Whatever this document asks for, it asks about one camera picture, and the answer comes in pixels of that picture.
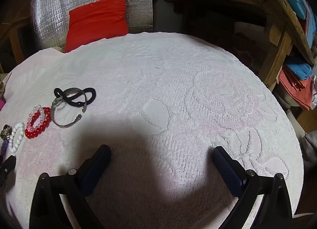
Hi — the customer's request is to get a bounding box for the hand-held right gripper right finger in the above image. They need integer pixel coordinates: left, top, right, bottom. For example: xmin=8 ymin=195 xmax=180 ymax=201
xmin=212 ymin=146 xmax=294 ymax=229

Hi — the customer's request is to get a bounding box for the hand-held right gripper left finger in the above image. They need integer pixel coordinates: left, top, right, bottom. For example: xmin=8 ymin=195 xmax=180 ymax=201
xmin=29 ymin=145 xmax=112 ymax=229

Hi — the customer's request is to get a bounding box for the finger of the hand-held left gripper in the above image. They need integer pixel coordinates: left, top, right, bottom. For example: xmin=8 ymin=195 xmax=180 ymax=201
xmin=0 ymin=155 xmax=17 ymax=190

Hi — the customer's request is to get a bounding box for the red bead bracelet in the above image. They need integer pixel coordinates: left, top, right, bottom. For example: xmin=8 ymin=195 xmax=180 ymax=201
xmin=25 ymin=107 xmax=52 ymax=139

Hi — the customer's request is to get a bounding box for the silver cuff bangle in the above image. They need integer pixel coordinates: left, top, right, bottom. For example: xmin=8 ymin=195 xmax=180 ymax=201
xmin=51 ymin=88 xmax=88 ymax=128

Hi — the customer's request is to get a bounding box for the metal link watch band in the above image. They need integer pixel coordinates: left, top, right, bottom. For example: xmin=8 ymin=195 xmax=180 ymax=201
xmin=0 ymin=124 xmax=12 ymax=141

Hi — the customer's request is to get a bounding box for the white round container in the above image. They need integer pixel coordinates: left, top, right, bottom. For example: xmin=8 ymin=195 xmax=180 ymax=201
xmin=274 ymin=84 xmax=300 ymax=110

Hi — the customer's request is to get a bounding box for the orange red folded cloth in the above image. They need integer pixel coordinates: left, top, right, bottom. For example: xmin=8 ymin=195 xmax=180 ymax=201
xmin=279 ymin=67 xmax=316 ymax=112

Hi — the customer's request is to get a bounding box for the white pink plush blanket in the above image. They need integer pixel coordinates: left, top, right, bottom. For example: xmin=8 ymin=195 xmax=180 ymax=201
xmin=0 ymin=32 xmax=304 ymax=229

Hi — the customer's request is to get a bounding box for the red cushion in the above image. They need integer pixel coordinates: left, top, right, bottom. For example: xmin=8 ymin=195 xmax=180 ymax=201
xmin=64 ymin=0 xmax=130 ymax=53

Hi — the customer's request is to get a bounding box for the silver insulation sheet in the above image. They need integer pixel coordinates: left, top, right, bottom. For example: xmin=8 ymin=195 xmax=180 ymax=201
xmin=31 ymin=0 xmax=153 ymax=48

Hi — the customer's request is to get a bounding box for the purple bead bracelet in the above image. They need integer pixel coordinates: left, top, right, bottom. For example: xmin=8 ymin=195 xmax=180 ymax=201
xmin=0 ymin=138 xmax=10 ymax=157

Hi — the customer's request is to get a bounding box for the pink white bead bracelet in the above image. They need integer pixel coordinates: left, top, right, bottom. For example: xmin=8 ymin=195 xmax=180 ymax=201
xmin=27 ymin=104 xmax=51 ymax=133

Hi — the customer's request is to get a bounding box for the black hair tie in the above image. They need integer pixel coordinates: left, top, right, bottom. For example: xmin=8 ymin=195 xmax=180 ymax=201
xmin=54 ymin=87 xmax=96 ymax=108

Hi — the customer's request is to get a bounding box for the wooden chair frame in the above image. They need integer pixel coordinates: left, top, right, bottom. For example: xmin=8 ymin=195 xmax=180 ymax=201
xmin=0 ymin=16 xmax=32 ymax=73

